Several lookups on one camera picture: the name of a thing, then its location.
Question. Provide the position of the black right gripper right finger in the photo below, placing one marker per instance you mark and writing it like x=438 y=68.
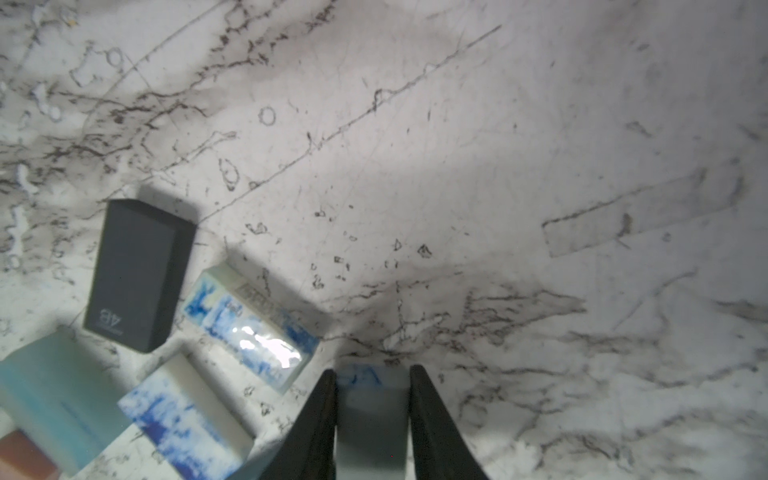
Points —
x=438 y=448

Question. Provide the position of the teal eraser far right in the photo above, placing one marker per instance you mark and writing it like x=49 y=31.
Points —
x=57 y=394

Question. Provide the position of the grey eraser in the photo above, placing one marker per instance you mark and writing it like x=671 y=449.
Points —
x=372 y=422

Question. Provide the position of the pink eraser lower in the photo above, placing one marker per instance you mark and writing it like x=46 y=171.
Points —
x=21 y=459

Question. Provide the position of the blue white wrapped eraser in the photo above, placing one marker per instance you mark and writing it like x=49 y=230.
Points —
x=257 y=331

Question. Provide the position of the black eraser right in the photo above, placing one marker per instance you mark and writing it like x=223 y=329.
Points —
x=140 y=267

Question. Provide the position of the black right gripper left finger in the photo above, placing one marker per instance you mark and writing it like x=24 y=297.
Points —
x=308 y=449

